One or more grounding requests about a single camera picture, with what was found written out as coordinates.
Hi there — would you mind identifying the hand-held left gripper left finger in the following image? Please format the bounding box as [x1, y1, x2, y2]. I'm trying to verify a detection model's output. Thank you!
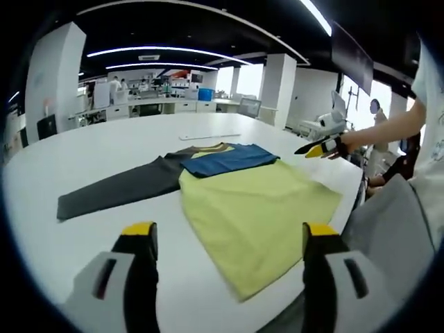
[65, 221, 161, 333]

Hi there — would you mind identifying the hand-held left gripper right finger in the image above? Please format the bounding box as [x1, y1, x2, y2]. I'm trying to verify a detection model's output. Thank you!
[301, 221, 393, 333]

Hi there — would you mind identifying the yellow black blue garment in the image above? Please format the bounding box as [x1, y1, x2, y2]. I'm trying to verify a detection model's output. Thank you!
[56, 141, 343, 303]

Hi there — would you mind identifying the white template strip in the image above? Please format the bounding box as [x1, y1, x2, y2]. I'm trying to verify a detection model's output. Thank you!
[178, 131, 242, 142]

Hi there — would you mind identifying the person's right hand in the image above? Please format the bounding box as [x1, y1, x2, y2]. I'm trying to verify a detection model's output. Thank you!
[320, 135, 355, 162]

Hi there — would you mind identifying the black metal stand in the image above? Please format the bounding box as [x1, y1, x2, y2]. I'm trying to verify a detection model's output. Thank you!
[348, 84, 361, 112]

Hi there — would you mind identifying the black hanging monitor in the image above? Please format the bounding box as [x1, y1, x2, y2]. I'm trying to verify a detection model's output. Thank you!
[330, 19, 375, 95]

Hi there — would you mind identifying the grey mesh chair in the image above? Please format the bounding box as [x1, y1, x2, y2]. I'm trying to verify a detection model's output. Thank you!
[238, 97, 262, 119]

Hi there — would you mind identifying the person's white printed shirt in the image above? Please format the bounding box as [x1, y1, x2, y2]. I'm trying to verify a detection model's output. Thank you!
[410, 33, 444, 253]

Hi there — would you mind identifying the wide ceiling light strip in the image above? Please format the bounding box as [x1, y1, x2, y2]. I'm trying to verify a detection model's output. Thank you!
[299, 0, 333, 36]

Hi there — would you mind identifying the white lab counter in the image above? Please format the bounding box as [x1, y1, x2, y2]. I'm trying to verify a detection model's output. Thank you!
[103, 98, 216, 121]

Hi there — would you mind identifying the long ceiling light strip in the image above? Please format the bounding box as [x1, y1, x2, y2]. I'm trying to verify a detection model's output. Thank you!
[86, 46, 253, 66]
[105, 62, 219, 71]

